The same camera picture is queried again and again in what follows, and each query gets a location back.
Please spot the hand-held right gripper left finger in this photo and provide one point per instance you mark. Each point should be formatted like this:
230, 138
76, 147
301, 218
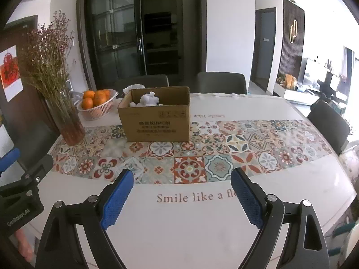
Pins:
117, 199

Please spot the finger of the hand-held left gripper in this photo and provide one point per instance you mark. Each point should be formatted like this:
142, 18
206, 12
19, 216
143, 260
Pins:
9, 158
39, 171

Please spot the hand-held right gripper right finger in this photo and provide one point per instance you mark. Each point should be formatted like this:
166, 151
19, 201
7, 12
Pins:
248, 199

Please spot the brown cardboard box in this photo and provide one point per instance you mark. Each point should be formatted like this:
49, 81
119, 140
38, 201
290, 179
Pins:
157, 123

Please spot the white fluffy plush toy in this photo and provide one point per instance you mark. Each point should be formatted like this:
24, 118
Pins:
147, 100

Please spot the grey dining chair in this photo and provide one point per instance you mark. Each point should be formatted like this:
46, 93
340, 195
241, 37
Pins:
140, 82
328, 126
33, 140
221, 82

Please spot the glass vase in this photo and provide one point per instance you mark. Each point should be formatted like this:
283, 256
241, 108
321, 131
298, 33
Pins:
70, 129

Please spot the orange fruit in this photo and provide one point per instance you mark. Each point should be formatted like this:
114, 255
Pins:
99, 98
89, 94
87, 103
107, 92

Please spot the white plastic fruit basket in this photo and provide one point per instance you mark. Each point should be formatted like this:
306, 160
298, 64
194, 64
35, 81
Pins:
98, 112

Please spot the dried flower bunch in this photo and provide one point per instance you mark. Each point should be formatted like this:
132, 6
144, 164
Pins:
47, 61

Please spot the white plastic bag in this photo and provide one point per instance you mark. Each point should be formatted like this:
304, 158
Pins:
134, 88

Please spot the black room door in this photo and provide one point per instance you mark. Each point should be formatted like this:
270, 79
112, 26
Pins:
262, 50

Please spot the dark glass sliding doors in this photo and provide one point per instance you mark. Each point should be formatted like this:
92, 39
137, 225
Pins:
126, 33

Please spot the red and white wall poster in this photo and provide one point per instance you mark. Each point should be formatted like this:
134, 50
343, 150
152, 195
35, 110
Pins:
9, 70

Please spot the dark slatted wall panel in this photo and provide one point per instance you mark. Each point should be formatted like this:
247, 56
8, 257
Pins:
284, 58

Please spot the gold wall ornament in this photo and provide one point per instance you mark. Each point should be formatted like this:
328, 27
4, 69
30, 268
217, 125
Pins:
293, 32

